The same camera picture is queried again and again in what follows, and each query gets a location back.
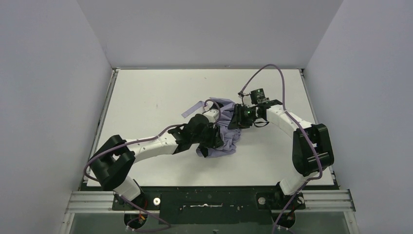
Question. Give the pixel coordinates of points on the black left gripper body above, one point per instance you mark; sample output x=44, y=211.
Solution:
x=214, y=139

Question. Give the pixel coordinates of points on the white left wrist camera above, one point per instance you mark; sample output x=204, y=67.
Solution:
x=212, y=115

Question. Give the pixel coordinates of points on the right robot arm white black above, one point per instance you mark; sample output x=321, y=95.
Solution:
x=312, y=151

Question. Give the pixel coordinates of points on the lavender folding umbrella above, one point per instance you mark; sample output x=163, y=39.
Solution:
x=226, y=126

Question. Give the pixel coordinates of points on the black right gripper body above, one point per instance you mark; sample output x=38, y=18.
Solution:
x=234, y=117

